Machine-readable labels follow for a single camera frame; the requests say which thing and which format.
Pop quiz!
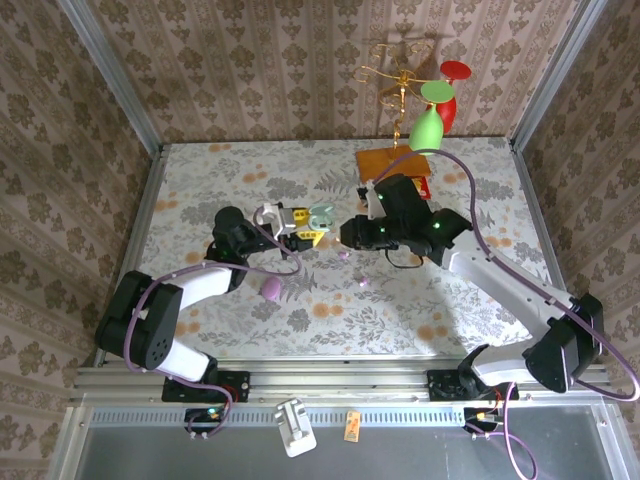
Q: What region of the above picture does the small orange tag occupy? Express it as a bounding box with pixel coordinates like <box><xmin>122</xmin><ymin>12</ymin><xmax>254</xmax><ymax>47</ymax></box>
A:
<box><xmin>343</xmin><ymin>409</ymin><xmax>362</xmax><ymax>444</ymax></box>

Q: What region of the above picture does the red wine glass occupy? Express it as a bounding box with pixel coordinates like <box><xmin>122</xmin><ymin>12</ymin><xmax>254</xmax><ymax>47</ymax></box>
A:
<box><xmin>424</xmin><ymin>59</ymin><xmax>473</xmax><ymax>137</ymax></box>

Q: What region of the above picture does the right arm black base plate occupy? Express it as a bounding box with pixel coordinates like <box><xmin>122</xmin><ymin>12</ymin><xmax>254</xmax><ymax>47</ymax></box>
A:
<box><xmin>427</xmin><ymin>368</ymin><xmax>520</xmax><ymax>402</ymax></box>

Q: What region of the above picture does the green wine glass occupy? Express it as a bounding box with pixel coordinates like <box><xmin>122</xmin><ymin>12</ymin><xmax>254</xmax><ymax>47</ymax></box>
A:
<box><xmin>408</xmin><ymin>80</ymin><xmax>456</xmax><ymax>155</ymax></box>

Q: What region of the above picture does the green earbud charging case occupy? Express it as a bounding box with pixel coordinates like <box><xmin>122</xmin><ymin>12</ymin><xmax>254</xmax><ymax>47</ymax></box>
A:
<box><xmin>308</xmin><ymin>202</ymin><xmax>335</xmax><ymax>233</ymax></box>

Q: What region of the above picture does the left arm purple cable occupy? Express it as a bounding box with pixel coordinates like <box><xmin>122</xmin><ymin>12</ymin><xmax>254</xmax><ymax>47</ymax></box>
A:
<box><xmin>123</xmin><ymin>207</ymin><xmax>303</xmax><ymax>444</ymax></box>

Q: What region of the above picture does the small black controller board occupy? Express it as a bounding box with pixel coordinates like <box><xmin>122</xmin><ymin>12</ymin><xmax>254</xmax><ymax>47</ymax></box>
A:
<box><xmin>184</xmin><ymin>407</ymin><xmax>229</xmax><ymax>435</ymax></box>
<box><xmin>463</xmin><ymin>407</ymin><xmax>504</xmax><ymax>435</ymax></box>

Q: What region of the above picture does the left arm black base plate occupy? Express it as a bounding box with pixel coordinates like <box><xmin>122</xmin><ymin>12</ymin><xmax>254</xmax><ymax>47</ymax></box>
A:
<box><xmin>161</xmin><ymin>369</ymin><xmax>251</xmax><ymax>404</ymax></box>

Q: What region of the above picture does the white plastic bracket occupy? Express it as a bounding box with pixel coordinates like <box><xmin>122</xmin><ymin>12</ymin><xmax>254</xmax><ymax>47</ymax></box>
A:
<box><xmin>272</xmin><ymin>398</ymin><xmax>318</xmax><ymax>459</ymax></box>

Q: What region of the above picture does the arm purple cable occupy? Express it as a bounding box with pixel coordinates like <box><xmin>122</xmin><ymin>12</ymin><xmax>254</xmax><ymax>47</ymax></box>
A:
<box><xmin>372</xmin><ymin>151</ymin><xmax>640</xmax><ymax>480</ymax></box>
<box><xmin>123</xmin><ymin>207</ymin><xmax>303</xmax><ymax>444</ymax></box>

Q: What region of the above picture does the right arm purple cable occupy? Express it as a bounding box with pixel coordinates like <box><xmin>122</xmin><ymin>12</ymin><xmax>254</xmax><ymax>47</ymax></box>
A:
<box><xmin>372</xmin><ymin>151</ymin><xmax>640</xmax><ymax>480</ymax></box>

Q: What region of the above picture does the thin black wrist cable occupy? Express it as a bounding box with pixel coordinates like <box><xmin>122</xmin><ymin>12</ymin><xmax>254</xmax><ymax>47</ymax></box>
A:
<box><xmin>385</xmin><ymin>247</ymin><xmax>425</xmax><ymax>270</ymax></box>

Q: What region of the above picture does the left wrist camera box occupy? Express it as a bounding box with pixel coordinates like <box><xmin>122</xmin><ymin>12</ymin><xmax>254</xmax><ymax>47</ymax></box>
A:
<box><xmin>253</xmin><ymin>201</ymin><xmax>297</xmax><ymax>235</ymax></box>

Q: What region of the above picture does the aluminium frame post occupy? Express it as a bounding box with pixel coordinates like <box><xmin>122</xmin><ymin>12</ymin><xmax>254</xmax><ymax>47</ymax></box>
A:
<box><xmin>57</xmin><ymin>0</ymin><xmax>164</xmax><ymax>151</ymax></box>
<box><xmin>509</xmin><ymin>0</ymin><xmax>609</xmax><ymax>149</ymax></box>

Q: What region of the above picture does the long aluminium base rail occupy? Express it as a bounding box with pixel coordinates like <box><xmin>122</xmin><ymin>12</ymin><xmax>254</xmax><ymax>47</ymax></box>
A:
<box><xmin>72</xmin><ymin>357</ymin><xmax>614</xmax><ymax>401</ymax></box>

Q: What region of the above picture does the gold wire rack wooden base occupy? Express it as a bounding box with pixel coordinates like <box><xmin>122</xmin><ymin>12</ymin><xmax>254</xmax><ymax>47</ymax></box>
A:
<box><xmin>353</xmin><ymin>42</ymin><xmax>434</xmax><ymax>184</ymax></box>

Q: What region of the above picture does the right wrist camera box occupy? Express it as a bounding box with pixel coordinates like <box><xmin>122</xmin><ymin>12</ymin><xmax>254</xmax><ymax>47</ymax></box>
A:
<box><xmin>355</xmin><ymin>182</ymin><xmax>385</xmax><ymax>220</ymax></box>

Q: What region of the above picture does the grey metal lower panel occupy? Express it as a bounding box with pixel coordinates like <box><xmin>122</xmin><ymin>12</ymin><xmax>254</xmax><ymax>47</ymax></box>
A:
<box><xmin>47</xmin><ymin>404</ymin><xmax>634</xmax><ymax>480</ymax></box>

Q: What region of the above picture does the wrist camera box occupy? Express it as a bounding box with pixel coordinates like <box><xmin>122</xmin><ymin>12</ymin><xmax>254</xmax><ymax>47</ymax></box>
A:
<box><xmin>253</xmin><ymin>201</ymin><xmax>297</xmax><ymax>235</ymax></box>
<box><xmin>355</xmin><ymin>182</ymin><xmax>385</xmax><ymax>220</ymax></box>

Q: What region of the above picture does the aluminium side rail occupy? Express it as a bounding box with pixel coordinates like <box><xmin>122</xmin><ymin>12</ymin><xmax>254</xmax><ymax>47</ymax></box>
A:
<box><xmin>508</xmin><ymin>139</ymin><xmax>581</xmax><ymax>311</ymax></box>
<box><xmin>94</xmin><ymin>143</ymin><xmax>169</xmax><ymax>366</ymax></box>

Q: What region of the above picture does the grey slotted cable duct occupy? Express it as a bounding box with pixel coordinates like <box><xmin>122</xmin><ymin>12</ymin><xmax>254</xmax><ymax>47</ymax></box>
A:
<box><xmin>87</xmin><ymin>407</ymin><xmax>469</xmax><ymax>430</ymax></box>

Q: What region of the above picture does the purple earbud charging case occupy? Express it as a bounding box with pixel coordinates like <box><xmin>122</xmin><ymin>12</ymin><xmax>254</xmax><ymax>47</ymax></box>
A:
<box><xmin>260</xmin><ymin>276</ymin><xmax>284</xmax><ymax>302</ymax></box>

